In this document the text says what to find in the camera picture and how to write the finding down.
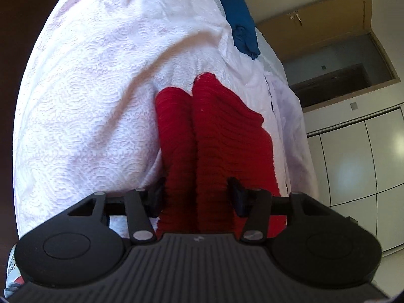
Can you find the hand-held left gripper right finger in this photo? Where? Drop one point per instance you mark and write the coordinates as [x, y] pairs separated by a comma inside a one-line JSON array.
[[236, 197]]

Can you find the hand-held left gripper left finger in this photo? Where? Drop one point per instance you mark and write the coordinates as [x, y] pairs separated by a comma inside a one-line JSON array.
[[159, 197]]

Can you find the red patterned knit sweater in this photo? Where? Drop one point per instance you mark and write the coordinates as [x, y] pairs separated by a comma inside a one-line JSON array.
[[214, 151]]

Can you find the white bed sheet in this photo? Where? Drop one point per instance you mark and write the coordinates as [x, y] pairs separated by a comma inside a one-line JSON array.
[[290, 110]]

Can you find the white textured bed blanket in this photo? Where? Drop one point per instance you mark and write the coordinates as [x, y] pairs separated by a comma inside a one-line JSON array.
[[110, 101]]

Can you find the white wardrobe doors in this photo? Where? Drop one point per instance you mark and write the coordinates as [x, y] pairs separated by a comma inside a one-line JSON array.
[[356, 157]]

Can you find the dark wooden desk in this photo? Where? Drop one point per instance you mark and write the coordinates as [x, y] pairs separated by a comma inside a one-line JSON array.
[[331, 83]]

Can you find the blue folded cloth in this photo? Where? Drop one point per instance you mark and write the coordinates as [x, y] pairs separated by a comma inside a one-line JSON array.
[[240, 19]]

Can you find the tan wooden cabinet door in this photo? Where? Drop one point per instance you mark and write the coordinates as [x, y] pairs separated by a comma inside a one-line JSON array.
[[318, 31]]

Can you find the grey wall switch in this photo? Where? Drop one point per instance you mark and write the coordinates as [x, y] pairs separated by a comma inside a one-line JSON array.
[[354, 105]]

